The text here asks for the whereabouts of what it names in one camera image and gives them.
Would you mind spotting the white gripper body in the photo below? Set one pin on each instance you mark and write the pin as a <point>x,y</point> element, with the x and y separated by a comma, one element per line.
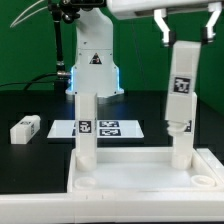
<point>130,9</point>

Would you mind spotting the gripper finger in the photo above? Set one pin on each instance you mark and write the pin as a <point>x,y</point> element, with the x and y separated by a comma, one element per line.
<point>208,33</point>
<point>169,37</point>

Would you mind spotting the white desk top tray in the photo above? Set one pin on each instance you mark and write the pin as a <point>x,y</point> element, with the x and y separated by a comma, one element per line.
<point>144,169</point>

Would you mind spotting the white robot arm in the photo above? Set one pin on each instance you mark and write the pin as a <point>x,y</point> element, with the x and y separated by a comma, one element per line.
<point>94,69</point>

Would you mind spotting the fiducial marker sheet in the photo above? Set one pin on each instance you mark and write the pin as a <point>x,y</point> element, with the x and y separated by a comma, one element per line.
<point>106,129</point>

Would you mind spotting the white right rail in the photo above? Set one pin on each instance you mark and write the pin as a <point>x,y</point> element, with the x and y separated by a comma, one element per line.
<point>216,166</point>

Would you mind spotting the white rail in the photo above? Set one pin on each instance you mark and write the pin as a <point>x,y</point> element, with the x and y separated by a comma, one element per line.
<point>87,207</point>
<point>216,166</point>

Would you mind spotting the white front rail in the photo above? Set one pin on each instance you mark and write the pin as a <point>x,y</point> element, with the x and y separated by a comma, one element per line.
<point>87,207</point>

